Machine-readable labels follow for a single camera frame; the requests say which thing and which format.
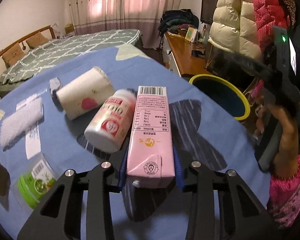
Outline clear plastic packet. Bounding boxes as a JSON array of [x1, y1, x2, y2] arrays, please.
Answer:
[[16, 97, 42, 160]]

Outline clear container green lid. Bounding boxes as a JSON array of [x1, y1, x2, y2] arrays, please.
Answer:
[[14, 155, 58, 209]]

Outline red puffer jacket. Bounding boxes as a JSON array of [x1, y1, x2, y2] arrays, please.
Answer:
[[249, 0, 297, 53]]

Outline green checked duvet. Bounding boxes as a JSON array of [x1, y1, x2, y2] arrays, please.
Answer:
[[0, 29, 143, 90]]

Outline black television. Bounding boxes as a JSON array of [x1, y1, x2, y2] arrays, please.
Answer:
[[200, 0, 224, 25]]

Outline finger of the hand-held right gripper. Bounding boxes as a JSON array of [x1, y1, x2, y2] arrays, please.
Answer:
[[207, 51, 282, 81]]

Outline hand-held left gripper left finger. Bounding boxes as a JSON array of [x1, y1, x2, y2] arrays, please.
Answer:
[[17, 150, 128, 240]]

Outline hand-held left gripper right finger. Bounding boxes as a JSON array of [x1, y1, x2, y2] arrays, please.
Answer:
[[173, 150, 275, 240]]

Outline brown pillow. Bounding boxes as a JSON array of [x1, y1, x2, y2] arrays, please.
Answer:
[[25, 32, 50, 48], [1, 44, 27, 67]]

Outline wooden bed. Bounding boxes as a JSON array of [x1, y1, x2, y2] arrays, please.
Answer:
[[0, 25, 143, 98]]

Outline cream puffer jacket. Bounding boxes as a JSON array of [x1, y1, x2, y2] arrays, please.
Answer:
[[207, 0, 263, 60]]

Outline yellow rimmed blue trash bin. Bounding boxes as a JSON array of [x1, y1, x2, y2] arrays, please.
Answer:
[[189, 74, 250, 122]]

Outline wooden sideboard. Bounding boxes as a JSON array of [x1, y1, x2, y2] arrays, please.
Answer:
[[162, 31, 215, 77]]

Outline blue printed tablecloth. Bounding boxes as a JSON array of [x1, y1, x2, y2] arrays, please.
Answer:
[[0, 46, 273, 240]]

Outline white bottle red label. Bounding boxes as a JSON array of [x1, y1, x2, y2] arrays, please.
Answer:
[[84, 89, 137, 153]]

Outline pink curtains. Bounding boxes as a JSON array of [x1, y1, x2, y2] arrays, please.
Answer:
[[66, 0, 188, 37]]

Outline dark clothes pile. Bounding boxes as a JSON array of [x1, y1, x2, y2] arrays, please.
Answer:
[[160, 9, 199, 34]]

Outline person's right hand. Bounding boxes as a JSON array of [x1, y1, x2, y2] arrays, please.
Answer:
[[268, 103, 299, 178]]

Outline white foam net sleeve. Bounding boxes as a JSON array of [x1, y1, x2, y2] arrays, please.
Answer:
[[0, 97, 44, 148]]

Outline pink carton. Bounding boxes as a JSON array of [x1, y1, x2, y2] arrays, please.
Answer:
[[126, 86, 177, 189]]

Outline desk calendar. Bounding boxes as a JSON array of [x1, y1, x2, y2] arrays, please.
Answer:
[[185, 27, 198, 42]]

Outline blue red snack wrapper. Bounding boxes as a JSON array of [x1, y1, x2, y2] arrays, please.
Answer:
[[49, 77, 63, 100]]

